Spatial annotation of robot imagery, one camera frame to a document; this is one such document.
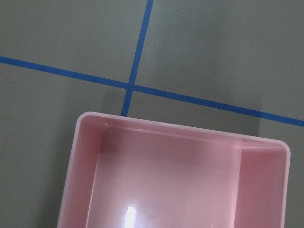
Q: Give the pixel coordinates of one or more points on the pink plastic bin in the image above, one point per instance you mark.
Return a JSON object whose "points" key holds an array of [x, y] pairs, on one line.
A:
{"points": [[131, 173]]}

